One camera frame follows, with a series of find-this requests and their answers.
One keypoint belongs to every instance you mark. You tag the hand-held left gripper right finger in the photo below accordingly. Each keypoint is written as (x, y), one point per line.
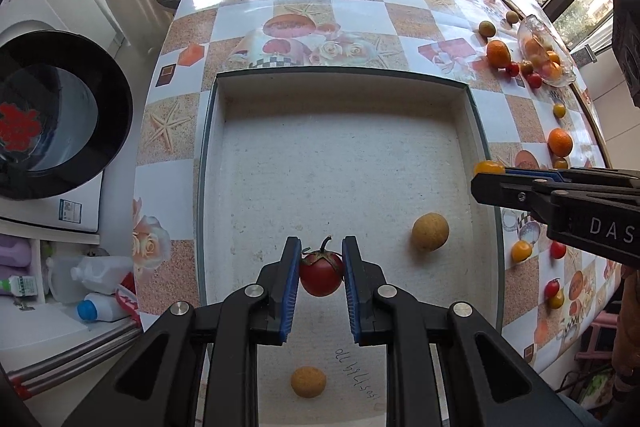
(351, 302)

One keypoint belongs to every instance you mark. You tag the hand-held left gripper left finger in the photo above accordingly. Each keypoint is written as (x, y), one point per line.
(291, 302)

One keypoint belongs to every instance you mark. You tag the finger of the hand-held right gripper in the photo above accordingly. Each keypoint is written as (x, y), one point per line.
(540, 174)
(500, 189)

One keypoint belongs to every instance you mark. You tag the yellow cherry tomato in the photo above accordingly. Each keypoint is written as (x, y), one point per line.
(559, 110)
(556, 301)
(489, 167)
(521, 251)

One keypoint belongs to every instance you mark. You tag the red tomato with stem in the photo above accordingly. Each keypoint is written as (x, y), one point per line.
(321, 276)

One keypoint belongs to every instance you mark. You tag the white shallow tray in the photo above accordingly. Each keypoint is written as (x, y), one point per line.
(340, 167)

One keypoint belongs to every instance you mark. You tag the person's right forearm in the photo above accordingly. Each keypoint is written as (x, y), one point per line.
(631, 322)

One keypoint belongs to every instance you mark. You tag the orange tangerine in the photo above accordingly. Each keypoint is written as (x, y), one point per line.
(560, 142)
(498, 53)
(552, 69)

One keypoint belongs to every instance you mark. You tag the red cherry tomato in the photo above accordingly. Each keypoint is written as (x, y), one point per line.
(557, 249)
(534, 80)
(551, 288)
(513, 68)

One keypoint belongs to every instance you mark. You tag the small tan round fruit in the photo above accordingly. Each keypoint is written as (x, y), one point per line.
(308, 382)

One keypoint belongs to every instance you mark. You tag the large tan round fruit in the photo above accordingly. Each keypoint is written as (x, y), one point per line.
(430, 232)

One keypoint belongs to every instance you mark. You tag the brown longan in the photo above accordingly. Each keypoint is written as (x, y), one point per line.
(511, 16)
(526, 67)
(486, 28)

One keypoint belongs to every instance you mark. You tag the pink stool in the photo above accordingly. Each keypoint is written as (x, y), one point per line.
(597, 337)

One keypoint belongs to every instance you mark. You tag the clear glass dish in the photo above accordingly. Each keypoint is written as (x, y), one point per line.
(537, 32)

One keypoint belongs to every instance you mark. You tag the white bottle blue cap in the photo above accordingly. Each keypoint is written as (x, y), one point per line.
(102, 307)

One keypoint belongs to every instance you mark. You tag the white plastic jug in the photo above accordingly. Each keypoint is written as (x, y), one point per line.
(100, 274)

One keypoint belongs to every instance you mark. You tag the checkered patterned tablecloth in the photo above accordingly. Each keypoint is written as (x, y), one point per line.
(320, 12)

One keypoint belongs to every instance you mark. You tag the white bottle green label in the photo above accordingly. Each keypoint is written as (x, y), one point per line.
(17, 285)

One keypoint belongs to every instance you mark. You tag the purple detergent bottle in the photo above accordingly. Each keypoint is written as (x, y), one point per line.
(15, 252)

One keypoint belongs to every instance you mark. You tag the white washing machine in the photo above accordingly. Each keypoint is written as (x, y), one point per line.
(55, 117)

